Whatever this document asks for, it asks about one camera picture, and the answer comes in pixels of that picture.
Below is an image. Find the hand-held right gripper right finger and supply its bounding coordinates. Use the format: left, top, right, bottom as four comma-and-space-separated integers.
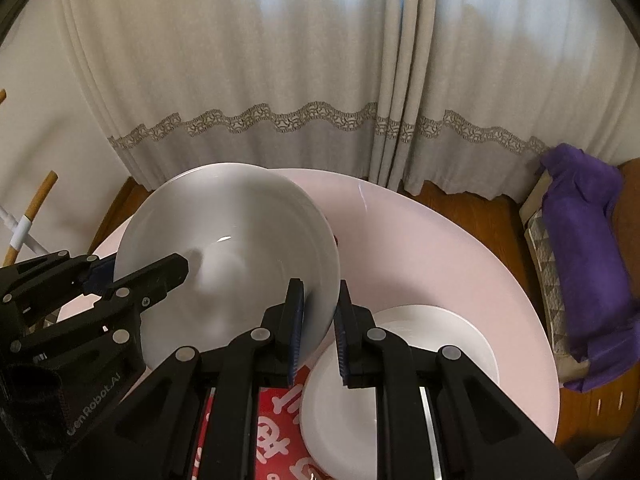
333, 279, 582, 480

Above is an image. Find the white rack with wooden bars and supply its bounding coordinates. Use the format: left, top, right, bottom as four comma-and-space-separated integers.
0, 88, 59, 267

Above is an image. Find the purple blanket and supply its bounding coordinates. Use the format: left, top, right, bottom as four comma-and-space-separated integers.
539, 142, 634, 394

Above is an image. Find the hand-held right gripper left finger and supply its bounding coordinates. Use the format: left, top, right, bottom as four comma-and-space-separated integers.
50, 279, 307, 480

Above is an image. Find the beige curtain with grey trim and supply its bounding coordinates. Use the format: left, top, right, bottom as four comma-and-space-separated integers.
55, 0, 407, 195
372, 0, 638, 202

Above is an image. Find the white plate with grey rim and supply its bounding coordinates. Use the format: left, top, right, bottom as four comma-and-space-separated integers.
300, 305, 499, 480

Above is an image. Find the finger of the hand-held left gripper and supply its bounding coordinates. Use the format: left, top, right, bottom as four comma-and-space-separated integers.
0, 250, 119, 322
9, 253, 191, 357

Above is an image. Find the person's left forearm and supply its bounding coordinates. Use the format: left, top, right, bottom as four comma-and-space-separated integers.
0, 365, 68, 480

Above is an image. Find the round table pink cloth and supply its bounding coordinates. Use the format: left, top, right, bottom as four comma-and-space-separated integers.
57, 167, 561, 480

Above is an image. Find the white bowl with grey band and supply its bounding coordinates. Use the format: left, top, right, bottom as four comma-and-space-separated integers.
114, 161, 342, 376

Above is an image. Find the grey patterned seat cover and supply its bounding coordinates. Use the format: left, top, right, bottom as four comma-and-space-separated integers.
519, 169, 592, 387

